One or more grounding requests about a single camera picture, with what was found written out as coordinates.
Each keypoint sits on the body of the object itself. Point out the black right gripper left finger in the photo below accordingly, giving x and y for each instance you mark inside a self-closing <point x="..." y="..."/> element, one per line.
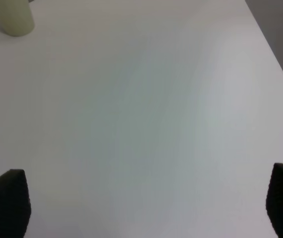
<point x="15" y="205"/>

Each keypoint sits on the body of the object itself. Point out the pale green plastic cup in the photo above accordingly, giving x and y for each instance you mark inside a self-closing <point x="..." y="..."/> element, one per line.
<point x="16" y="17"/>

